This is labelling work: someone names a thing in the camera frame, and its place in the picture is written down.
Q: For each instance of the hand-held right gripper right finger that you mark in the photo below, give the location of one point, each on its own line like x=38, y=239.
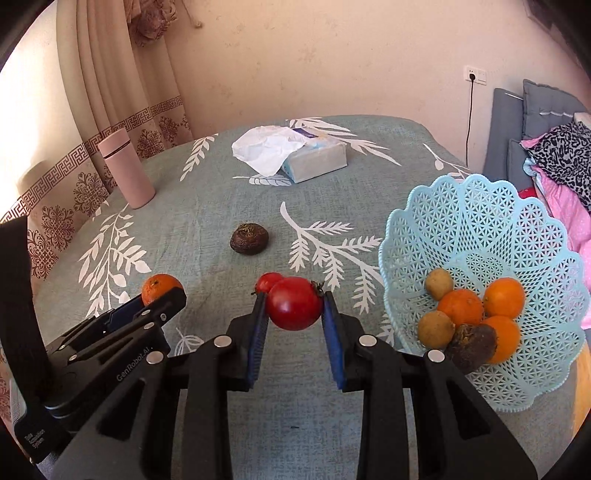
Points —
x=333, y=341

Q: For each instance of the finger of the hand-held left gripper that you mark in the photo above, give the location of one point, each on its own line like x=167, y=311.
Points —
x=161, y=316
x=127, y=310

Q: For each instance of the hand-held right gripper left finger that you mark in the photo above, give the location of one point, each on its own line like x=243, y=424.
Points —
x=258, y=341

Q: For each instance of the rough-skinned mandarin orange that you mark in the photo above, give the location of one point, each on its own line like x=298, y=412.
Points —
x=159, y=286
x=461, y=307

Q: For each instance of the red cherry tomato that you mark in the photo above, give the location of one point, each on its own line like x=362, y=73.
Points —
x=269, y=282
x=295, y=303

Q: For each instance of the large yellow-brown round fruit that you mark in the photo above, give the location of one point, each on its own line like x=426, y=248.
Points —
x=435, y=328

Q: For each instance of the small yellow-brown round fruit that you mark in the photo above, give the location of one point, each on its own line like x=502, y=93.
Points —
x=438, y=284

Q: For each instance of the dark brown water chestnut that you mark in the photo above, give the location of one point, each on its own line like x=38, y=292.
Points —
x=249, y=238
x=471, y=346

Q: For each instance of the large smooth orange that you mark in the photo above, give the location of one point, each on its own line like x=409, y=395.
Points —
x=509, y=339

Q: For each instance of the small smooth orange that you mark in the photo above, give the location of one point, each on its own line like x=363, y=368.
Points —
x=504, y=297

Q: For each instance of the light blue plastic lattice basket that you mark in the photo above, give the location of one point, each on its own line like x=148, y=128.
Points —
x=461, y=217

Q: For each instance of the grey-green leaf print tablecloth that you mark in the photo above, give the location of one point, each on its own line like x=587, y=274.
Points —
x=207, y=207

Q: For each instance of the pink thermos bottle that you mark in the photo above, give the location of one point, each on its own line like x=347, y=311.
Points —
x=127, y=170

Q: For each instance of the light blue tissue box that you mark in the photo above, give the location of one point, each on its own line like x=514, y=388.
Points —
x=318, y=159

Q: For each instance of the white tissue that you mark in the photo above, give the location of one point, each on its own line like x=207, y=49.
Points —
x=265, y=147

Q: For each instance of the beige patterned curtain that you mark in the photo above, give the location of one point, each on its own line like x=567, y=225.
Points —
x=92, y=69

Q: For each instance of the wooden furniture edge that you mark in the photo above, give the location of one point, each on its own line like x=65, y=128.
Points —
x=581, y=387

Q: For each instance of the pink cloth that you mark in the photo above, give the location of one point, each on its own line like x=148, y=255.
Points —
x=565, y=212

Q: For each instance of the grey cushion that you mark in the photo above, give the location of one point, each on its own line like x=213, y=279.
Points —
x=501, y=134
x=549, y=104

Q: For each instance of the floral curtain tieback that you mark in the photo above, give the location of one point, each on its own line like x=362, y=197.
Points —
x=152, y=25

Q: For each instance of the leopard print cloth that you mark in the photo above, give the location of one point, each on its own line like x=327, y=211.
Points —
x=563, y=157

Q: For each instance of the white wall socket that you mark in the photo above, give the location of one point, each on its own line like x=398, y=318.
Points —
x=475, y=75

